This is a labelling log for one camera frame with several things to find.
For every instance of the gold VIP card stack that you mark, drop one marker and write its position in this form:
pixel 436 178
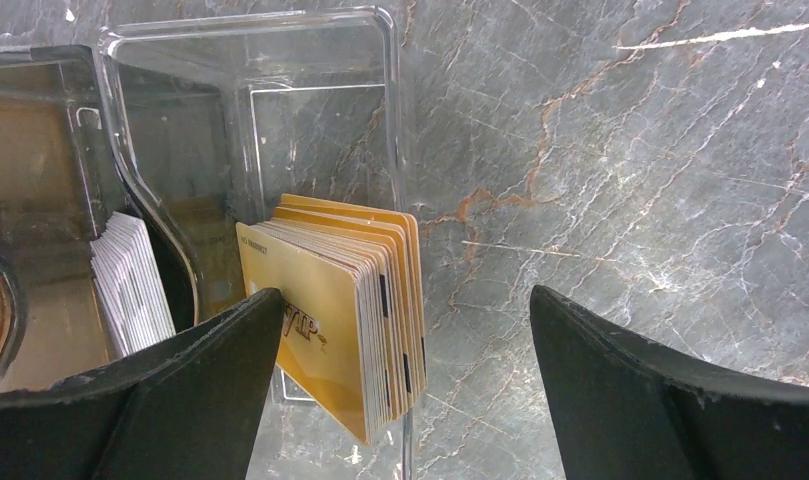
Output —
pixel 353 329

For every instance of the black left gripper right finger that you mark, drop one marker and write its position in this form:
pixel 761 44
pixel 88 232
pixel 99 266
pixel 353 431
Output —
pixel 626 407

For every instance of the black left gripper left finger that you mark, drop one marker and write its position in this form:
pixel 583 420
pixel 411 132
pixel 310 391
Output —
pixel 188 407

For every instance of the white card stack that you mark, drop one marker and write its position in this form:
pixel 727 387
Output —
pixel 129 286

